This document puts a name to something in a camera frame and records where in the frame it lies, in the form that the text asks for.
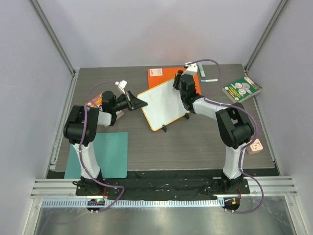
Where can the orange clipboard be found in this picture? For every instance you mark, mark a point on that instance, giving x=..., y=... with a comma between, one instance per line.
x=158, y=76

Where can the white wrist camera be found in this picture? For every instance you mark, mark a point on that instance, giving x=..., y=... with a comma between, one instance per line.
x=121, y=86
x=191, y=68

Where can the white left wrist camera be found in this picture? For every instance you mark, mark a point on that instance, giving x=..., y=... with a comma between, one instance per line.
x=121, y=86

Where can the yellow-framed whiteboard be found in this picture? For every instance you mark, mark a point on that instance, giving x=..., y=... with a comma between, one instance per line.
x=164, y=105

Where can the teal cutting mat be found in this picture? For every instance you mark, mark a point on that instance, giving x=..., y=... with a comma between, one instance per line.
x=111, y=151

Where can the white blue-capped marker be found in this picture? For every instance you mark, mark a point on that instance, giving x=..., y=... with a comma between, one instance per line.
x=209, y=80

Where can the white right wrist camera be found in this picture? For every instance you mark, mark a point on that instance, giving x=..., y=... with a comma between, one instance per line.
x=191, y=68

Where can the green cover book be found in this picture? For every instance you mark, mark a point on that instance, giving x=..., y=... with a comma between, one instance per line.
x=242, y=89

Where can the black whiteboard stand foot left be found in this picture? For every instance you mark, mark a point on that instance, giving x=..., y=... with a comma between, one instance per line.
x=164, y=128

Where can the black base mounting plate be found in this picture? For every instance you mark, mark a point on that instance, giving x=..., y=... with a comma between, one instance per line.
x=163, y=185

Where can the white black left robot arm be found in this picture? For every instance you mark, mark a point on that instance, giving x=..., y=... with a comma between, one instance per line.
x=80, y=130

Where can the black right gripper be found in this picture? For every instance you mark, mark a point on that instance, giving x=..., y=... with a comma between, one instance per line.
x=178, y=80

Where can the orange cover booklet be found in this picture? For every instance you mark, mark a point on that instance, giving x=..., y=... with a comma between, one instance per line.
x=96, y=102

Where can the green highlighter marker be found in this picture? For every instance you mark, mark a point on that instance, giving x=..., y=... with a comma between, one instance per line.
x=201, y=70

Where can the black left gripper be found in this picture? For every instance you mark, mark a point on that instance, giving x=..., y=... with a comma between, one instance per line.
x=133, y=103

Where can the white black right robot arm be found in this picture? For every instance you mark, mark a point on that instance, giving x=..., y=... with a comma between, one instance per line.
x=234, y=126

